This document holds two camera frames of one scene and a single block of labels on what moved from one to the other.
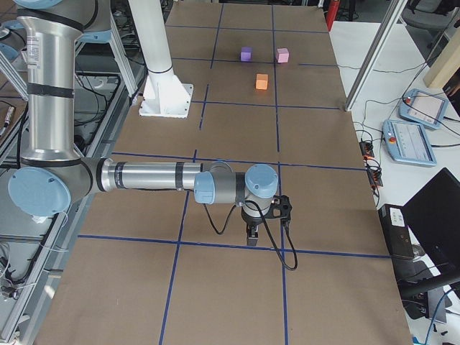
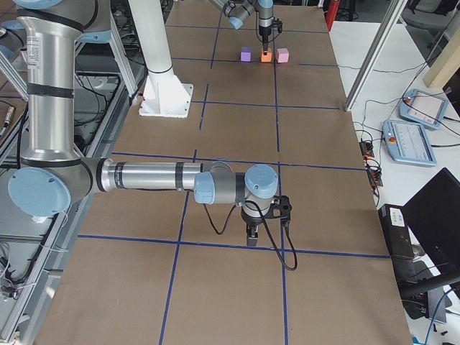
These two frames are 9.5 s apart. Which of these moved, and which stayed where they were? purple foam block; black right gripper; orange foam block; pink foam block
Moved: orange foam block
Stayed: purple foam block; black right gripper; pink foam block
